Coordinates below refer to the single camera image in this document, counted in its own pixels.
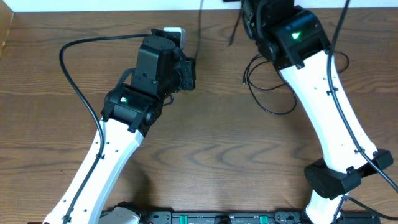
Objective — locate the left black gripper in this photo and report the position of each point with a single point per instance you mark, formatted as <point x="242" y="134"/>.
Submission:
<point x="189" y="73"/>

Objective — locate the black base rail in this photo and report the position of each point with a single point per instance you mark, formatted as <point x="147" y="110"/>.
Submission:
<point x="127" y="213"/>

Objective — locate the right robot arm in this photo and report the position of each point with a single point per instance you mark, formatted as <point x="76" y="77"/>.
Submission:
<point x="294" y="41"/>

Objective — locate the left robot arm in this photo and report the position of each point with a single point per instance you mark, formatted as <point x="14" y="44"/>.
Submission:
<point x="129" y="110"/>

